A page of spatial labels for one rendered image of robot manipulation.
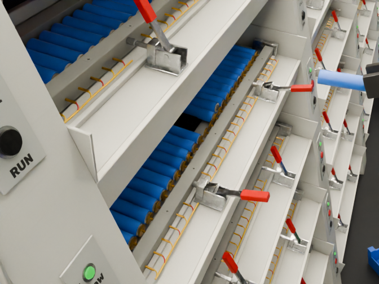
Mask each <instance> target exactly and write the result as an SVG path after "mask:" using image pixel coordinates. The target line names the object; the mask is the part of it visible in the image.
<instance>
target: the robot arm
mask: <svg viewBox="0 0 379 284"><path fill-rule="evenodd" d="M365 70H366V73H367V74H364V75H363V83H364V87H365V91H366V94H367V98H368V99H373V98H377V97H379V63H373V64H367V65H366V67H365Z"/></svg>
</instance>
